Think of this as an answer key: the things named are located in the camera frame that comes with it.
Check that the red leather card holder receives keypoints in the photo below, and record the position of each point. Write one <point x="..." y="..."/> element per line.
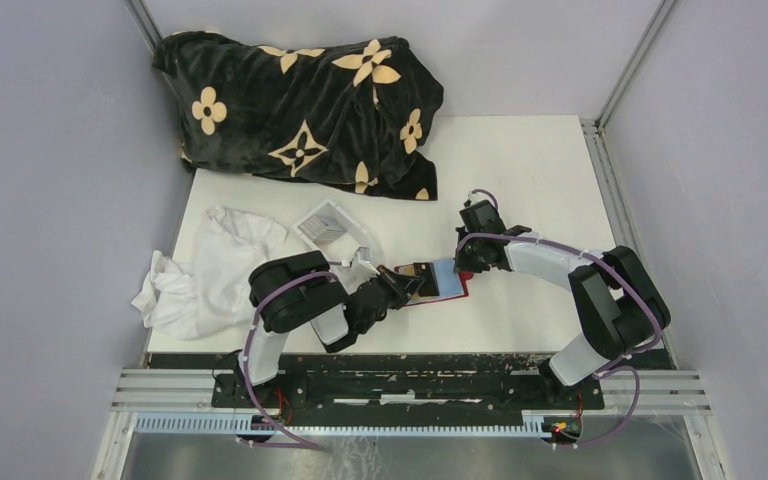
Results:
<point x="452" y="285"/>

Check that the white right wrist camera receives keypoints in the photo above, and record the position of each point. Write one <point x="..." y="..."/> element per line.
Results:
<point x="475" y="196"/>

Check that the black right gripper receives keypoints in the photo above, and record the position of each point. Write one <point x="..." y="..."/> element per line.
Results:
<point x="464" y="265"/>

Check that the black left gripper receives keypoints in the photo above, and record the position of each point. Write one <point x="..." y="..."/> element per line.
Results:
<point x="402" y="286"/>

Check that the white plastic card box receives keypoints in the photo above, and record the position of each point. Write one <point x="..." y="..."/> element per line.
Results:
<point x="342" y="239"/>

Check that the black credit card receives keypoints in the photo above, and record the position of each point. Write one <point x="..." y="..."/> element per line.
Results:
<point x="429" y="286"/>

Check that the white crumpled cloth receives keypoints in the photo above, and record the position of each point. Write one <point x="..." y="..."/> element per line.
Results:
<point x="209" y="293"/>

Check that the stack of cards in box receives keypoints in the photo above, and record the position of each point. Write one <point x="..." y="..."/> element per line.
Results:
<point x="321" y="230"/>

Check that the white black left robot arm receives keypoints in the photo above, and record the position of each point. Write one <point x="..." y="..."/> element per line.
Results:
<point x="293" y="291"/>

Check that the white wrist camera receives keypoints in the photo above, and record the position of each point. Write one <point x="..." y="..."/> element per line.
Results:
<point x="361" y="264"/>
<point x="475" y="196"/>

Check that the black floral blanket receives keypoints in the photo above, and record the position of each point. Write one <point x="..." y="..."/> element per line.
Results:
<point x="351" y="117"/>

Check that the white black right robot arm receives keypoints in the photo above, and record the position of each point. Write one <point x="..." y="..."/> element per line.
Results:
<point x="619" y="308"/>

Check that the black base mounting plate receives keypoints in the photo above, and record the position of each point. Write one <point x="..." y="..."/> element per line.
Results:
<point x="417" y="390"/>

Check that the aluminium frame rail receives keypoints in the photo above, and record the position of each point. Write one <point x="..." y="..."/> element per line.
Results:
<point x="663" y="388"/>

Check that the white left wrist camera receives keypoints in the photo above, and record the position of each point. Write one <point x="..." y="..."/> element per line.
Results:
<point x="361" y="264"/>

